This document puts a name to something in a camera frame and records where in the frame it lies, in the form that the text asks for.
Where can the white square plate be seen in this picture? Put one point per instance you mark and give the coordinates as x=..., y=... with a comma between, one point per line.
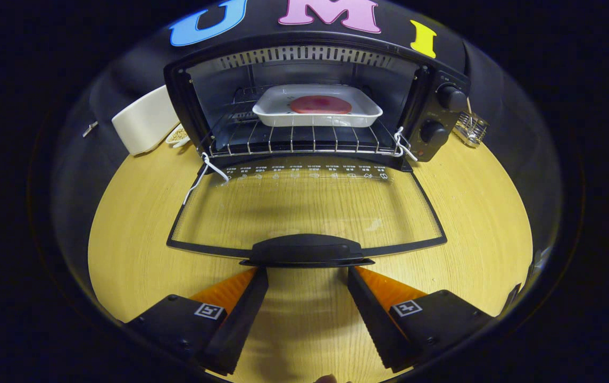
x=360, y=114

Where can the pink ham slice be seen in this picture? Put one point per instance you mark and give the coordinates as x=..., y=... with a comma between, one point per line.
x=320, y=105

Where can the wooden stick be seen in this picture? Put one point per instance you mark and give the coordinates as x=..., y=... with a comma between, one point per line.
x=469, y=106

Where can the white bread toaster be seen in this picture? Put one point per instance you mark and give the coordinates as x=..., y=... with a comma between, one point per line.
x=142, y=122

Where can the black backdrop cloth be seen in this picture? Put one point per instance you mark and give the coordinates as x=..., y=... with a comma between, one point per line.
x=123, y=69

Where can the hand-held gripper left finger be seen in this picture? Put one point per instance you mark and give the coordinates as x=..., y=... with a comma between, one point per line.
x=240, y=324

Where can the black toaster oven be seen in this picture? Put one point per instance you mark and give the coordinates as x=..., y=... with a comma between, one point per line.
x=434, y=114

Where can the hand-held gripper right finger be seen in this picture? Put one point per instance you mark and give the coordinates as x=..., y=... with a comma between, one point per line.
x=373, y=324

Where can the small dish of beans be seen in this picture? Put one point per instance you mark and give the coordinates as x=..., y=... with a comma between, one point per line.
x=177, y=135

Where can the small cloth clip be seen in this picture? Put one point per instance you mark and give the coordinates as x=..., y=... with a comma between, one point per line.
x=90, y=129

